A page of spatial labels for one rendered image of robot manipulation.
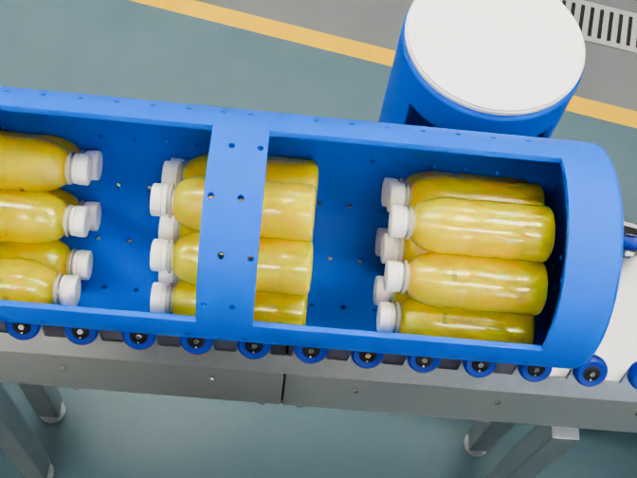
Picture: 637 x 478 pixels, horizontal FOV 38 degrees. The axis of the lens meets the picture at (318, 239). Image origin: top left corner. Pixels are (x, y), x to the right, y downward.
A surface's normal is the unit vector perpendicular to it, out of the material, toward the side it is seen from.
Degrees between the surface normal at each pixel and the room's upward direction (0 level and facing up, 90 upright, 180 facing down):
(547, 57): 0
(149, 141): 77
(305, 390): 70
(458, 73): 0
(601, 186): 6
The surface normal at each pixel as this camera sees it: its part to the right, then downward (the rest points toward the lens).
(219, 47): 0.08, -0.47
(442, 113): -0.56, 0.71
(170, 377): -0.02, 0.67
